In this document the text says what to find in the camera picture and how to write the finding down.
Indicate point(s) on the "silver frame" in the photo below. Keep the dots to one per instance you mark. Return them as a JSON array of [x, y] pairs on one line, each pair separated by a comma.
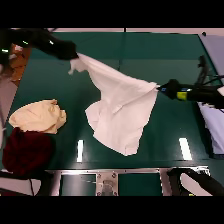
[[106, 181]]

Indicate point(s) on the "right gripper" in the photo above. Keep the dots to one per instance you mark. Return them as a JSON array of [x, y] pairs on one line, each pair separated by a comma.
[[170, 89]]

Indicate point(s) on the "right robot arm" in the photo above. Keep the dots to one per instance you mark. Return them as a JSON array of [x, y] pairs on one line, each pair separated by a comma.
[[203, 94]]

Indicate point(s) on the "pale blue garment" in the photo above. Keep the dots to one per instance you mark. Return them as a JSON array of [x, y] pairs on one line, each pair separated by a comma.
[[215, 126]]

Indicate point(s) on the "heap of clothes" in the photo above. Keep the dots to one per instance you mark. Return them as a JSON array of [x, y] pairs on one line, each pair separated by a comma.
[[20, 63]]

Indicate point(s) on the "cream garment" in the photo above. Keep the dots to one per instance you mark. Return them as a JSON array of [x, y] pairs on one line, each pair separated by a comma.
[[38, 117]]

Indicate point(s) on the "white shirt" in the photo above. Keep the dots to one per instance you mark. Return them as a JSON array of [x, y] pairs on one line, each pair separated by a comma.
[[120, 110]]

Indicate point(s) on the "dark red garment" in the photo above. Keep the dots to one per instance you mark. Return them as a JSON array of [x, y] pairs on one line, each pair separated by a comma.
[[26, 151]]

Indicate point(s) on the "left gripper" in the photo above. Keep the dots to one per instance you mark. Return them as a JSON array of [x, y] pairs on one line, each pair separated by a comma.
[[68, 50]]

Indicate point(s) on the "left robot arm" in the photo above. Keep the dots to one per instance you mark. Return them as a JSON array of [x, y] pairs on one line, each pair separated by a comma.
[[40, 40]]

